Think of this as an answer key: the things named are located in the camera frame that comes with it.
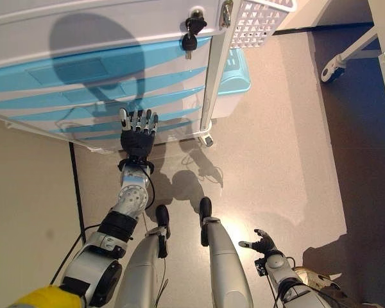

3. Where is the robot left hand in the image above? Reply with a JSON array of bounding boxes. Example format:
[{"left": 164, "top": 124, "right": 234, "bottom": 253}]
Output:
[{"left": 119, "top": 108, "right": 159, "bottom": 160}]

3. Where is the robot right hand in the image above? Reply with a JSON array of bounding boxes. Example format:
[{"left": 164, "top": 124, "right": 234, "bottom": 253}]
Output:
[{"left": 238, "top": 228, "right": 285, "bottom": 257}]

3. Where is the yellow shoulder cover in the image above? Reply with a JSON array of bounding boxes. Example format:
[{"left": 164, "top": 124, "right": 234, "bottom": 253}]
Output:
[{"left": 6, "top": 285, "right": 87, "bottom": 308}]

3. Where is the silver robot right leg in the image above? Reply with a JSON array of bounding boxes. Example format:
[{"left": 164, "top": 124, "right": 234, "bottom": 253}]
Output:
[{"left": 199, "top": 196, "right": 254, "bottom": 308}]

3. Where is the silver robot leg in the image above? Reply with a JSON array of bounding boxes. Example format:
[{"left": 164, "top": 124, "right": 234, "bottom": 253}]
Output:
[
  {"left": 114, "top": 204, "right": 171, "bottom": 308},
  {"left": 199, "top": 196, "right": 254, "bottom": 308}
]

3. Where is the grey cart caster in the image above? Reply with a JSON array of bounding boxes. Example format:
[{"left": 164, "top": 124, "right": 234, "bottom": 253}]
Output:
[{"left": 198, "top": 132, "right": 214, "bottom": 148}]

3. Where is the blue lidded waste bin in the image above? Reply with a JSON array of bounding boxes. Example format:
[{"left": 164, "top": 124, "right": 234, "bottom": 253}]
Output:
[{"left": 211, "top": 47, "right": 252, "bottom": 120}]

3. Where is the black key bunch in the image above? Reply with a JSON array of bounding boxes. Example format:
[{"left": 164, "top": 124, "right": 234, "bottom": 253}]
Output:
[{"left": 181, "top": 9, "right": 209, "bottom": 60}]

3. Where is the silver robot left leg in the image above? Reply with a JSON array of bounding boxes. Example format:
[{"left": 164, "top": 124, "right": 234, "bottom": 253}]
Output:
[{"left": 114, "top": 204, "right": 171, "bottom": 308}]

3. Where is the white medical cart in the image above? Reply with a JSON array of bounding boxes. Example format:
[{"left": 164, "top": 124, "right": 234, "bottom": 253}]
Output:
[{"left": 0, "top": 0, "right": 235, "bottom": 153}]

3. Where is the metal cart latch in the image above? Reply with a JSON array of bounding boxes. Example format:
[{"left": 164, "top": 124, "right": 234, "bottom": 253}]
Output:
[{"left": 218, "top": 0, "right": 234, "bottom": 30}]

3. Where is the white perforated side basket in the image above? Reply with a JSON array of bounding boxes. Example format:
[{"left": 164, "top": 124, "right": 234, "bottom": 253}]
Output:
[{"left": 229, "top": 0, "right": 298, "bottom": 49}]

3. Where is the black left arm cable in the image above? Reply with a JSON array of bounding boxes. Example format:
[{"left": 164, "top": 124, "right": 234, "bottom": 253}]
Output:
[{"left": 49, "top": 165, "right": 157, "bottom": 286}]

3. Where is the cream hospital bed frame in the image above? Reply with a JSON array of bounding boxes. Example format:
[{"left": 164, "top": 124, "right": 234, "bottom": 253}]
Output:
[{"left": 320, "top": 0, "right": 385, "bottom": 142}]

